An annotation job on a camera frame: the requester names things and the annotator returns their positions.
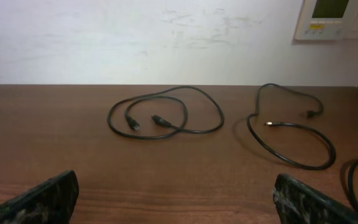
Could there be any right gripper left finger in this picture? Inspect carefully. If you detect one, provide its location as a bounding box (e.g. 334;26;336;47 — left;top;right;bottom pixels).
0;170;79;224

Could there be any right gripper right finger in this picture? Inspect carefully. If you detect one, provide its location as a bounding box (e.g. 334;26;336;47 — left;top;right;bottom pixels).
273;174;358;224

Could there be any black usb cable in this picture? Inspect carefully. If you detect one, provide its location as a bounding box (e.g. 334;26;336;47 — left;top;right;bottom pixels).
106;85;225;140
246;83;337;171

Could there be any white wall control panel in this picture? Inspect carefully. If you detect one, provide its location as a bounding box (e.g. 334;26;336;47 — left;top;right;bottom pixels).
294;0;358;41

